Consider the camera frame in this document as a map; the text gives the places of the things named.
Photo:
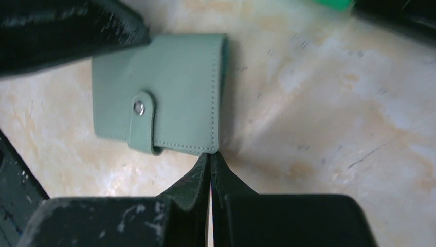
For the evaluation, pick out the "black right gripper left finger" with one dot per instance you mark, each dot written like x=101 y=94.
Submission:
x=176 y=217

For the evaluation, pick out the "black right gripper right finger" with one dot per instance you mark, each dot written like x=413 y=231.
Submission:
x=243 y=217

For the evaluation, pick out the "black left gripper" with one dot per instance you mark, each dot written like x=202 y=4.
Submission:
x=21 y=194

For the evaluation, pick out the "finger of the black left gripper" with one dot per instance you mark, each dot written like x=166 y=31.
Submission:
x=36 y=35

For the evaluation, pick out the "sage green card holder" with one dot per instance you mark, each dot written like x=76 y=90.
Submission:
x=166 y=95

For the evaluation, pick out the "green plastic bin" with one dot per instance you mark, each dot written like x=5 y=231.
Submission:
x=338 y=5

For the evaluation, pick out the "black plastic bin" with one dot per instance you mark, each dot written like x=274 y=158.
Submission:
x=414 y=18

